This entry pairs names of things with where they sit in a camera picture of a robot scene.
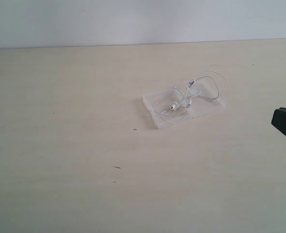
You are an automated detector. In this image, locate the white wired earphones cable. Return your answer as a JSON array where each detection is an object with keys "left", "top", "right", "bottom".
[{"left": 153, "top": 70, "right": 228, "bottom": 126}]

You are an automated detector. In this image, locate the clear plastic hinged case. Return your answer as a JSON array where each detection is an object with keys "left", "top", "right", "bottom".
[{"left": 143, "top": 82, "right": 225, "bottom": 129}]

